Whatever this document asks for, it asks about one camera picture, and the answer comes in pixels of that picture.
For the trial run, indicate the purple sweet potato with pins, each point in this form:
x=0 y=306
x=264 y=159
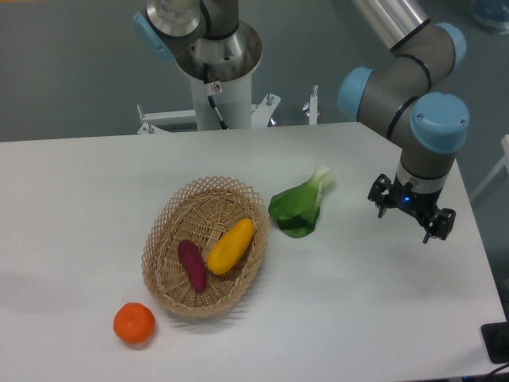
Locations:
x=193 y=263

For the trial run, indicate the orange tangerine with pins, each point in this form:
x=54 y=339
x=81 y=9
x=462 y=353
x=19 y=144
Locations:
x=134 y=323

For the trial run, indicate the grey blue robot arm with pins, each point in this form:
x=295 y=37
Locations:
x=398 y=103

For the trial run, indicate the black device at table edge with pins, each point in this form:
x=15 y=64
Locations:
x=495 y=337

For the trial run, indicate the blue object top right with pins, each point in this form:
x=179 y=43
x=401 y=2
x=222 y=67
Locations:
x=491 y=15

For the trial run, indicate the yellow mango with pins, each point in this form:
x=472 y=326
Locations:
x=230 y=248

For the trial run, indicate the woven wicker basket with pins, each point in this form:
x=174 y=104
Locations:
x=203 y=211

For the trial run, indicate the white frame at right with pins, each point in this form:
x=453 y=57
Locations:
x=496 y=174

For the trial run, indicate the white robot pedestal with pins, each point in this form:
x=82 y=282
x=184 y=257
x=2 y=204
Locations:
x=219 y=73

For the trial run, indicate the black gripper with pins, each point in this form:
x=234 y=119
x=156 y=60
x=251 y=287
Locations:
x=438 y=223

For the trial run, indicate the green bok choy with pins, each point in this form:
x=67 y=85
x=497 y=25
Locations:
x=296 y=210

